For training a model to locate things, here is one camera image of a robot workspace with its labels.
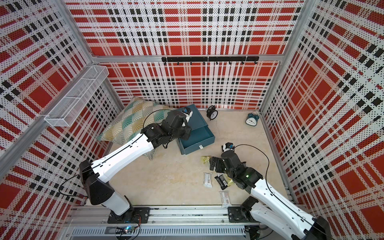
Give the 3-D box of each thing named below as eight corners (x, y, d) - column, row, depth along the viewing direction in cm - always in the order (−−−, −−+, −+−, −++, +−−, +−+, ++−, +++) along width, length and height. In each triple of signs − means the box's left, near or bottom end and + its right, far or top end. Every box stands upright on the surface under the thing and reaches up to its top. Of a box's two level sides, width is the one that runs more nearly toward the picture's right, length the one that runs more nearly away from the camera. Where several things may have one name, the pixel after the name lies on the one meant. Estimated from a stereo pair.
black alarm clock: (209, 122, 116) (210, 114, 109) (204, 117, 119) (204, 109, 112) (217, 116, 120) (218, 108, 113) (211, 112, 123) (212, 104, 116)
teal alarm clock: (252, 128, 111) (255, 121, 105) (244, 122, 115) (246, 115, 109) (257, 124, 114) (260, 117, 108) (249, 118, 118) (252, 111, 111)
